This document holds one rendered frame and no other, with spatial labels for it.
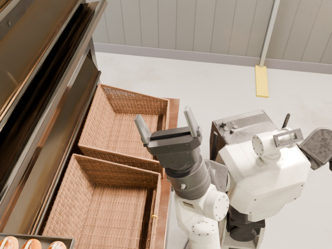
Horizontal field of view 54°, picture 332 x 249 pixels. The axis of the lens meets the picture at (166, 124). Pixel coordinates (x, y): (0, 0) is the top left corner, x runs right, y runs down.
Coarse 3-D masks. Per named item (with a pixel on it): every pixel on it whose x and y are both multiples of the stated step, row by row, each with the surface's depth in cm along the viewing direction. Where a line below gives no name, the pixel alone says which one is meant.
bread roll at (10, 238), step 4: (4, 240) 100; (8, 240) 100; (12, 240) 101; (16, 240) 102; (0, 244) 98; (4, 244) 98; (8, 244) 99; (12, 244) 100; (16, 244) 101; (0, 248) 97; (4, 248) 97; (8, 248) 98; (12, 248) 99; (16, 248) 100
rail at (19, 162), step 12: (96, 12) 159; (84, 36) 144; (72, 60) 131; (60, 84) 121; (48, 96) 115; (48, 108) 112; (36, 120) 107; (36, 132) 104; (24, 144) 99; (24, 156) 98; (12, 168) 93; (12, 180) 92; (0, 192) 87
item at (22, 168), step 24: (72, 24) 160; (96, 24) 158; (72, 48) 142; (48, 72) 131; (72, 72) 131; (24, 96) 122; (24, 120) 112; (48, 120) 112; (0, 144) 105; (0, 168) 97; (24, 168) 97; (0, 216) 86
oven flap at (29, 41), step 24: (48, 0) 140; (72, 0) 159; (24, 24) 123; (48, 24) 137; (0, 48) 109; (24, 48) 120; (48, 48) 131; (0, 72) 108; (24, 72) 118; (0, 96) 106; (0, 120) 102
